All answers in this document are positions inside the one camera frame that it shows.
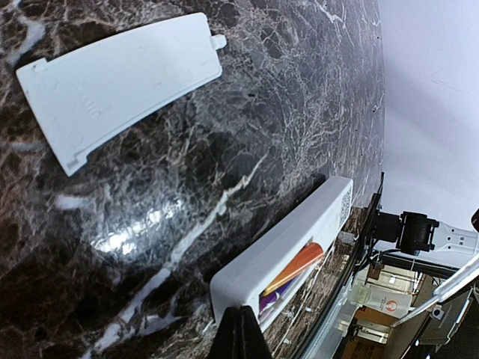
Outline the clear plastic cup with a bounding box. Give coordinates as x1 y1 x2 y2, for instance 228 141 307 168
350 286 412 319

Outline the white battery cover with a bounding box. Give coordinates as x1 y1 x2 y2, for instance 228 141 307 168
16 13 227 175

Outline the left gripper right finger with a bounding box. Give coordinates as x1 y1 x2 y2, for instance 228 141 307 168
241 306 272 359

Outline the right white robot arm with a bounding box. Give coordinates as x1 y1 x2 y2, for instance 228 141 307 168
373 212 478 257

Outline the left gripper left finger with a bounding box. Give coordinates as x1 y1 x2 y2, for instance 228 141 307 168
211 307 240 359

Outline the purple battery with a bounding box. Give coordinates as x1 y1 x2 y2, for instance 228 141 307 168
259 278 298 316

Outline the orange battery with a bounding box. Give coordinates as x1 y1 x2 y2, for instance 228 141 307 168
261 242 324 297

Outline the long white remote control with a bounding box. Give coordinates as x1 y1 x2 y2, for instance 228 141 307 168
210 177 353 331

